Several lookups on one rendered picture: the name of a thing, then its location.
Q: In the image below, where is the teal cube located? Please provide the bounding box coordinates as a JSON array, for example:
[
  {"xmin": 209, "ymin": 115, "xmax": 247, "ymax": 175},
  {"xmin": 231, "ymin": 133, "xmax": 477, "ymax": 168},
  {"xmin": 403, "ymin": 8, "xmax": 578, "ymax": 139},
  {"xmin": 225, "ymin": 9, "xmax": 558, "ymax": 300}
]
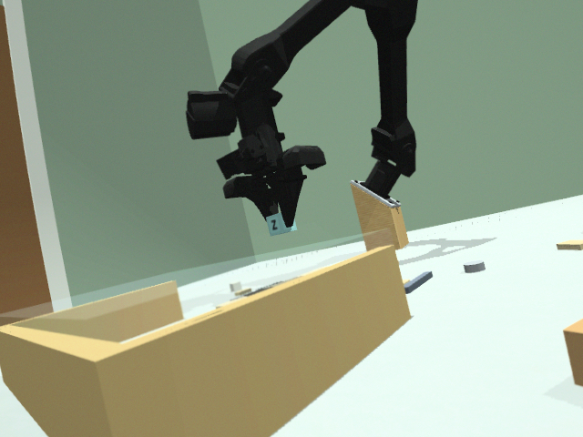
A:
[{"xmin": 266, "ymin": 213, "xmax": 297, "ymax": 236}]

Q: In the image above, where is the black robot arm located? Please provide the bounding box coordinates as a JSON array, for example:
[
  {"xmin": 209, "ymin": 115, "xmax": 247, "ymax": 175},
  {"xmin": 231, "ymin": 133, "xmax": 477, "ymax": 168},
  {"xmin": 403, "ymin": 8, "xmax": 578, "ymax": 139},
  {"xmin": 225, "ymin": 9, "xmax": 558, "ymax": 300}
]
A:
[{"xmin": 186, "ymin": 0, "xmax": 418, "ymax": 199}]

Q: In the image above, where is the grey short cylinder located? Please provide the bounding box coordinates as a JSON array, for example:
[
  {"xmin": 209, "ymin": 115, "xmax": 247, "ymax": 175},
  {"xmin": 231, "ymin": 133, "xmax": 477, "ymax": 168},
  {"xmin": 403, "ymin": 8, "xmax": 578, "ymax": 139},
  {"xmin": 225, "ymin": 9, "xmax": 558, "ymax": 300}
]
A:
[{"xmin": 463, "ymin": 260, "xmax": 486, "ymax": 273}]

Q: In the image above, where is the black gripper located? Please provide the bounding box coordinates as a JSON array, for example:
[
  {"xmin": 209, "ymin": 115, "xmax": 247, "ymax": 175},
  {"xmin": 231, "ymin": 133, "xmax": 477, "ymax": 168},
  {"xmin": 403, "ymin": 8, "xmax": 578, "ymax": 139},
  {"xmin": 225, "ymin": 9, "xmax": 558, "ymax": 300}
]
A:
[{"xmin": 223, "ymin": 125, "xmax": 326, "ymax": 228}]

